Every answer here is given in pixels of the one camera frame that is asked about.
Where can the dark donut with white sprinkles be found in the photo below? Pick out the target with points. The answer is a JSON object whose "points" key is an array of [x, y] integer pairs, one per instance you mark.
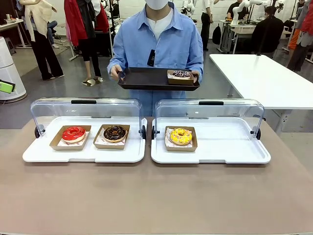
{"points": [[182, 74]]}

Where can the black backpack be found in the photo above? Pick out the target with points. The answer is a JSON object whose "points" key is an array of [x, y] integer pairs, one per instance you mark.
{"points": [[216, 35]]}

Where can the person in blue shirt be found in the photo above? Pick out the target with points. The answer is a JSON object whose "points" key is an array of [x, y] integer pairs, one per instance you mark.
{"points": [[159, 36]]}

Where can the person's left hand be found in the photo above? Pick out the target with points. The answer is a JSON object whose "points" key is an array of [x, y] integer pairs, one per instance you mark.
{"points": [[196, 74]]}

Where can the person's left forearm blue sleeve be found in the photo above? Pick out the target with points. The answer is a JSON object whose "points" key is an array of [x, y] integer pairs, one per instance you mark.
{"points": [[195, 63]]}

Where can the red glazed donut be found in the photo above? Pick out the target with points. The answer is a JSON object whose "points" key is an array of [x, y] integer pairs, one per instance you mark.
{"points": [[67, 135], [56, 146]]}

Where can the brown cardboard donut box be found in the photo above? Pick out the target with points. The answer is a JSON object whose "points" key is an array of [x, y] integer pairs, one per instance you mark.
{"points": [[181, 82]]}

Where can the clear plastic display lid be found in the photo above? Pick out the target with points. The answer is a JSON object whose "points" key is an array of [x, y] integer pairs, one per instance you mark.
{"points": [[97, 109], [220, 110]]}

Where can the person in red vest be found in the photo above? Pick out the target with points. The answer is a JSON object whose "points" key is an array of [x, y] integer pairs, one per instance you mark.
{"points": [[302, 36]]}

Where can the seated person in black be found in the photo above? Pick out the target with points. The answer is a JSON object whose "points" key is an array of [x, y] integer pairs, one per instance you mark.
{"points": [[267, 31]]}

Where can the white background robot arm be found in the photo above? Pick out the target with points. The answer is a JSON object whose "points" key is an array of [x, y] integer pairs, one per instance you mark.
{"points": [[238, 12]]}

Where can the standing person in white shirt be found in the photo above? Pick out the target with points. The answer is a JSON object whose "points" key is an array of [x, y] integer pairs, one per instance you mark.
{"points": [[206, 22]]}

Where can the person's right hand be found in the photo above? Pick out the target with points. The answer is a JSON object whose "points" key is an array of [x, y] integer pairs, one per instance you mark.
{"points": [[115, 72]]}

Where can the person's right forearm blue sleeve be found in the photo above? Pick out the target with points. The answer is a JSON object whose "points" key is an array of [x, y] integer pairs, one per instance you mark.
{"points": [[116, 61]]}

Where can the yellow glazed donut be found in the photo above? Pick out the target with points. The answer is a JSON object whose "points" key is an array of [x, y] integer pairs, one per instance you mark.
{"points": [[181, 148]]}

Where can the black serving tray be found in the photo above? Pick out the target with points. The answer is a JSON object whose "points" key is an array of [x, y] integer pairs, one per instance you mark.
{"points": [[146, 80]]}

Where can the white face mask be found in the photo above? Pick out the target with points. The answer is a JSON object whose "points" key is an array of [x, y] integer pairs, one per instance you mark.
{"points": [[157, 4]]}

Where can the white background desk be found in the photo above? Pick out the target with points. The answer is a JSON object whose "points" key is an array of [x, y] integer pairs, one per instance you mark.
{"points": [[240, 28]]}

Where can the yellow sprinkled donut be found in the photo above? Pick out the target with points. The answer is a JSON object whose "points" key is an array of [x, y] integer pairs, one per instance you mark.
{"points": [[176, 139]]}

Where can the chocolate glazed donut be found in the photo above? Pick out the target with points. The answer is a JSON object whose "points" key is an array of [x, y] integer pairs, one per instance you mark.
{"points": [[110, 146], [107, 137]]}

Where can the white display tray base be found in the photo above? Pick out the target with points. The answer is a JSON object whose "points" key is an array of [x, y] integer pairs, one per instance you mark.
{"points": [[49, 156], [220, 147]]}

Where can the white round appliance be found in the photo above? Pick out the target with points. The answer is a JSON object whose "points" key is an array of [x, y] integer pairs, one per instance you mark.
{"points": [[9, 71]]}

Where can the white table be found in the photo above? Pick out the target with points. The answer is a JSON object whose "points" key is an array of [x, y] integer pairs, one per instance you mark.
{"points": [[256, 78]]}

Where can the background desk with cups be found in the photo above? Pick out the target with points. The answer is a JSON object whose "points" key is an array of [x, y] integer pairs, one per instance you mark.
{"points": [[12, 24]]}

